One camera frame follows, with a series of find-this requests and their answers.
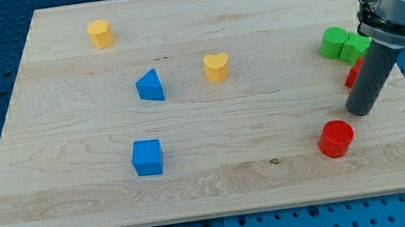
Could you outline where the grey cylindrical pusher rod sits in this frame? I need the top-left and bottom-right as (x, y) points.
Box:
(345, 40), (401, 117)

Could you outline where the red star block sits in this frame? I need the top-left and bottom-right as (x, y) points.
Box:
(344, 58), (364, 88)

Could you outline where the green star block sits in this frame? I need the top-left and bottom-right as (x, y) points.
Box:
(339, 32), (371, 65)

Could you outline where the green cylinder block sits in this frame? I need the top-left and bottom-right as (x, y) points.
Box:
(319, 26), (348, 60)

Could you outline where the red cylinder block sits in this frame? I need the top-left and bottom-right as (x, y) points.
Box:
(318, 120), (354, 158)

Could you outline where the yellow heart block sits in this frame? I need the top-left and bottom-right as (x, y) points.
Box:
(203, 53), (229, 83)

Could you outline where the light wooden board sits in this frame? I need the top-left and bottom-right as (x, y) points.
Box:
(0, 0), (405, 227)

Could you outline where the blue triangle block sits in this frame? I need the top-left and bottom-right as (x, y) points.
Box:
(135, 68), (165, 101)

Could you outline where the blue cube block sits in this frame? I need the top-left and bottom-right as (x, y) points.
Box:
(132, 139), (164, 176)

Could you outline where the yellow hexagon block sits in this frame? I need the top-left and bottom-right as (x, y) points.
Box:
(86, 19), (115, 49)

